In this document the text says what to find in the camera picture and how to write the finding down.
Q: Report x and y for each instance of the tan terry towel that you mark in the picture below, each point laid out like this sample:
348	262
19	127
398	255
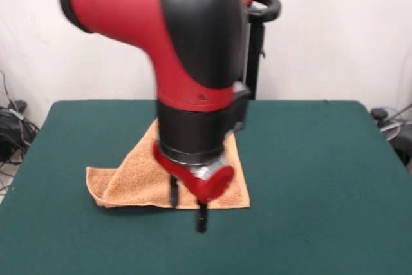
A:
135	185

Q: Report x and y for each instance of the round black base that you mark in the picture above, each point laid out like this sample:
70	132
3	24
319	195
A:
402	146

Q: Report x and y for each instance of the dark green table cloth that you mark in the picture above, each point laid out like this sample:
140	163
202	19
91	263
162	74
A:
322	191

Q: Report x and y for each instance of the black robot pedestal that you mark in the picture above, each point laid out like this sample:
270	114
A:
257	46

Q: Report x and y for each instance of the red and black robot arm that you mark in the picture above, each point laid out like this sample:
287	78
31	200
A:
145	14

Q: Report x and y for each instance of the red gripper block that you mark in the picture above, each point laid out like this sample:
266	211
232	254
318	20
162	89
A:
206	185

